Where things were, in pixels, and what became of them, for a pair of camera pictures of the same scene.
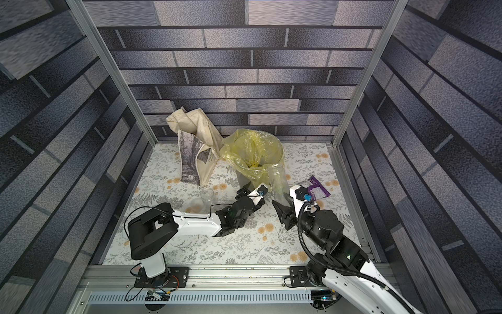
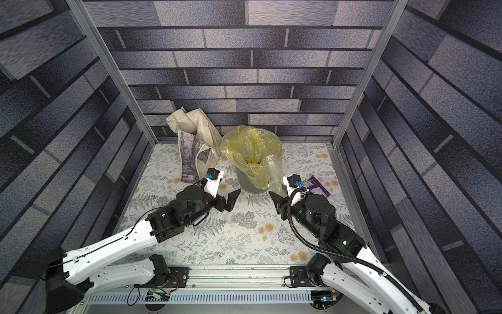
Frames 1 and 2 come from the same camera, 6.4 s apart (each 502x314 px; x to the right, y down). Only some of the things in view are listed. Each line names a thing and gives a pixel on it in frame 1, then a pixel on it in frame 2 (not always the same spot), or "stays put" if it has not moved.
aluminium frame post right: x=396 y=12 stays put
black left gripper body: x=243 y=191 -> x=219 y=203
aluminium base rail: x=201 y=284 stays put
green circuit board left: x=155 y=296 stays put
